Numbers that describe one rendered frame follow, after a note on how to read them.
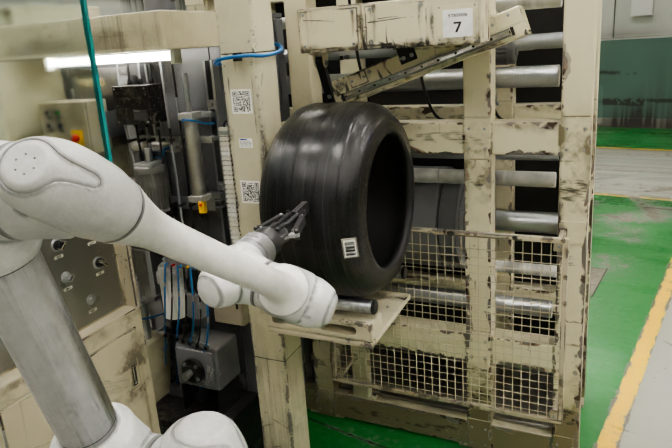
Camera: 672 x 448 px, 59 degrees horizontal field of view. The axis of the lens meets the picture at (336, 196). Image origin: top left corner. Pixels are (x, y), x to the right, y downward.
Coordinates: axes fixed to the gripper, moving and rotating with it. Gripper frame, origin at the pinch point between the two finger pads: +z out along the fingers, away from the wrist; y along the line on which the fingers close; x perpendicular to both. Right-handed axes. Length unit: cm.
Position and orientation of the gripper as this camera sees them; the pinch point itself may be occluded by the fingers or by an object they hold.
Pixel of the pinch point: (300, 211)
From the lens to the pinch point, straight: 156.4
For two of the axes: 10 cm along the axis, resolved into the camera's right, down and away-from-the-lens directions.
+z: 4.0, -3.9, 8.3
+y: -9.1, -0.4, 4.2
